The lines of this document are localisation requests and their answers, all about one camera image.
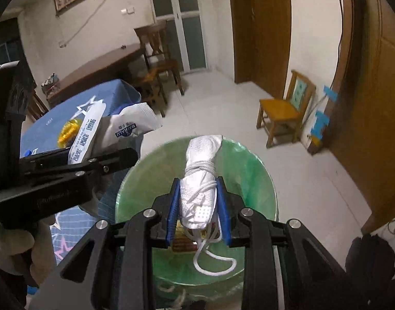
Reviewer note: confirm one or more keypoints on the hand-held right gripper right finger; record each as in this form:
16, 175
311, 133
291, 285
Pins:
224, 213

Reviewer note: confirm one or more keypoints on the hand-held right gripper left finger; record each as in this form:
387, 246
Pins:
173, 213

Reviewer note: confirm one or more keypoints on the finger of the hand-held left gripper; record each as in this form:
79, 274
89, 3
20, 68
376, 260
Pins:
113, 163
42, 163

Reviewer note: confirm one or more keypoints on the trash bin with green bag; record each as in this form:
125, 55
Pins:
249, 184

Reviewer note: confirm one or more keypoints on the long white blue-print packet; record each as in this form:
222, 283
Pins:
87, 129

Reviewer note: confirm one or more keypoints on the silver white packet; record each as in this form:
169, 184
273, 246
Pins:
132, 119

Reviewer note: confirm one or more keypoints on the person's left hand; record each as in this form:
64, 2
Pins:
10, 248

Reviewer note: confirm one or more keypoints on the blue star checked tablecloth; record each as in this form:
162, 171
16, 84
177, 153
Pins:
48, 126

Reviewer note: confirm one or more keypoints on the yellow plastic wrapper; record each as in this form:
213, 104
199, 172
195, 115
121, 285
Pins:
68, 134

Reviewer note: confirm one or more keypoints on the dark wooden dining chair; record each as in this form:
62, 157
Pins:
158, 48
36, 106
152, 84

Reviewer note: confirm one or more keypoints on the black bag with red band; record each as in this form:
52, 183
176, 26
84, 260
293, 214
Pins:
50, 84

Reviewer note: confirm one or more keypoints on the round dark wooden table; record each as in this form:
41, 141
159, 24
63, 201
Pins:
94, 71

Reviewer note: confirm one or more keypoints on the brown cardboard piece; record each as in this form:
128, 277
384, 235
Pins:
314, 145

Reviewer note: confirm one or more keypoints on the dark window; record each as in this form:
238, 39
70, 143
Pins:
8, 53

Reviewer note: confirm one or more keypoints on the small wooden chair teal back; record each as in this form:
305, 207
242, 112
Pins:
281, 109

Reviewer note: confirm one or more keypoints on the blue tape strip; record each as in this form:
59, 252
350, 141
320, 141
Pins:
330, 93
320, 124

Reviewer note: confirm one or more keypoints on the frosted glass door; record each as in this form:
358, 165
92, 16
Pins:
181, 22

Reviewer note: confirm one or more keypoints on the light wooden door panel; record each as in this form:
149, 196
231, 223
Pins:
371, 103

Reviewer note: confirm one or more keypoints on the brown wooden door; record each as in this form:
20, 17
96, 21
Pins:
258, 29

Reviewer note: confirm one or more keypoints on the white double light switch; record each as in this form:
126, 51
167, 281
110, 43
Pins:
127, 10

